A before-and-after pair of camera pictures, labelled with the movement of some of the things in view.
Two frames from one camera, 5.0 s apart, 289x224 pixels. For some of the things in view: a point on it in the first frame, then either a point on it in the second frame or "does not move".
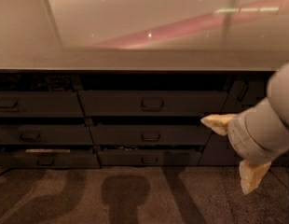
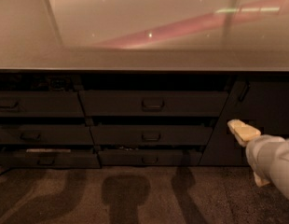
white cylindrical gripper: (240, 139) to (258, 154)
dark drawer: (150, 134) does not move
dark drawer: (152, 103) does not move
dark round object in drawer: (58, 84) does not move
